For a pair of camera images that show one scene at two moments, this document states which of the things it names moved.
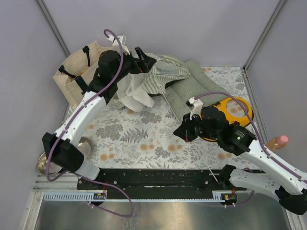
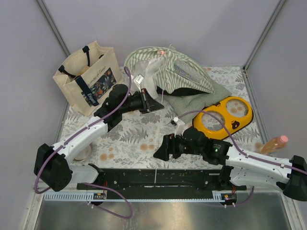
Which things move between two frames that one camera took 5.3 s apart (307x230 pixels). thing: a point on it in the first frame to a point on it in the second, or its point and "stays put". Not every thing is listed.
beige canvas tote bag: x=75 y=74 stays put
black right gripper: x=184 y=131 to x=162 y=153
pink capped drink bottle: x=277 y=143 stays put
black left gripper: x=140 y=66 to x=148 y=103
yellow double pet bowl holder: x=236 y=109 stays put
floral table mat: x=125 y=139 stays put
